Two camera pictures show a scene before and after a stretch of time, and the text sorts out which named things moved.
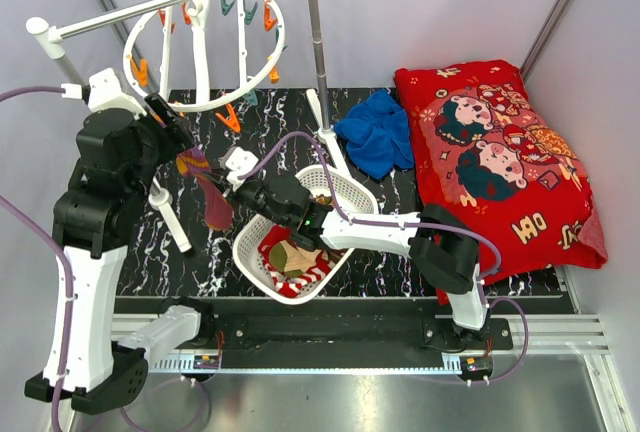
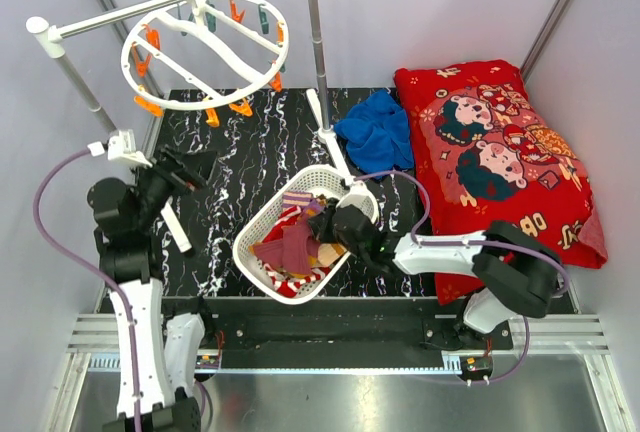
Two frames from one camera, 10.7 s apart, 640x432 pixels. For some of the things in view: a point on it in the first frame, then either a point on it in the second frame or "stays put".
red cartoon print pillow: [486, 152] stays put
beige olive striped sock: [285, 257] → [328, 253]
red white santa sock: [291, 286] stays put
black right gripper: [240, 189] → [320, 224]
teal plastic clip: [252, 97] → [264, 22]
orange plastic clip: [232, 120] → [244, 108]
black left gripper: [178, 132] → [183, 170]
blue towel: [377, 136] stays put
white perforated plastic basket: [351, 196] stays put
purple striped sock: [194, 164] → [293, 252]
